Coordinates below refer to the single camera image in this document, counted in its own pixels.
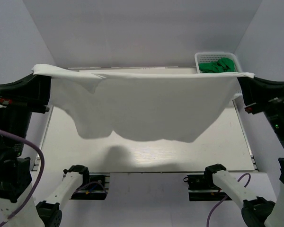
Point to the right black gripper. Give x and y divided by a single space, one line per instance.
261 90

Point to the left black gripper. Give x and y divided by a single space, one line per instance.
31 92

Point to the white t shirt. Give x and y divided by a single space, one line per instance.
138 106

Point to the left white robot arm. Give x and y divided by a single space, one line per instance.
22 162

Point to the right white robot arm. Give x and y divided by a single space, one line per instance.
256 211

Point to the green t shirt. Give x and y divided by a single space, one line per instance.
219 66

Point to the white plastic basket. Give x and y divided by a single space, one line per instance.
221 88

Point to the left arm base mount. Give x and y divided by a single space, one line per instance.
97 190

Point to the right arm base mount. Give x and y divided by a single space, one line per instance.
200 190

